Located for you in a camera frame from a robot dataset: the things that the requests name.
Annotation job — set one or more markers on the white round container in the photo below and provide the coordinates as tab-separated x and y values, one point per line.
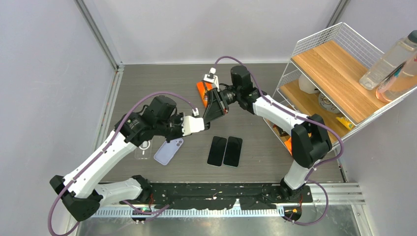
306	86

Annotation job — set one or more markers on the lilac phone case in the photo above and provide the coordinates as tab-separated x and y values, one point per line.
167	151

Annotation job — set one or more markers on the yellow snack packet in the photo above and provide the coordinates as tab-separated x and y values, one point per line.
345	122

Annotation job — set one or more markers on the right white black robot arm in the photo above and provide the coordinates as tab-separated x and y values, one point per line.
310	141

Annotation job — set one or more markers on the white wire wooden shelf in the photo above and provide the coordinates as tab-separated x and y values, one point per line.
333	60

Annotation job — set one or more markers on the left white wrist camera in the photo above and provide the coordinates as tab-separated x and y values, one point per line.
192	124

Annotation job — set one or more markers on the black phone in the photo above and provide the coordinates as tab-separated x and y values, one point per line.
217	150

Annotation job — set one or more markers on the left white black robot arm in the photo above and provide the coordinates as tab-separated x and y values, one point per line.
81	192

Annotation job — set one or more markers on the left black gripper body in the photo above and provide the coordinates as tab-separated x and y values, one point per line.
173	128

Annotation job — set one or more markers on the orange packet under shelf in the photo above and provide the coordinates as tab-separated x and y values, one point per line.
288	145

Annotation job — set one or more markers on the pink tinted bottle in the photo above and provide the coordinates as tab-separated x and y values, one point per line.
399	82

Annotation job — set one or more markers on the clear phone case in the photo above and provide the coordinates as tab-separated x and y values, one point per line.
143	152

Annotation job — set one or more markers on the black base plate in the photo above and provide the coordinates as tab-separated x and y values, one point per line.
219	196

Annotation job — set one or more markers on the clear water bottle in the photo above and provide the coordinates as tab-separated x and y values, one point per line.
390	61

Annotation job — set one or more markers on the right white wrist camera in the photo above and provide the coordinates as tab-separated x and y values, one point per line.
211	78

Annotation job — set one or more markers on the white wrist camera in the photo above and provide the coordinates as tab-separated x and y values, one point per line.
192	124
211	78

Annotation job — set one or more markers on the orange razor box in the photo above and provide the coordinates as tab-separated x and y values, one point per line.
203	88

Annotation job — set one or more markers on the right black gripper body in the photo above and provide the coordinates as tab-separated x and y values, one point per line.
231	94

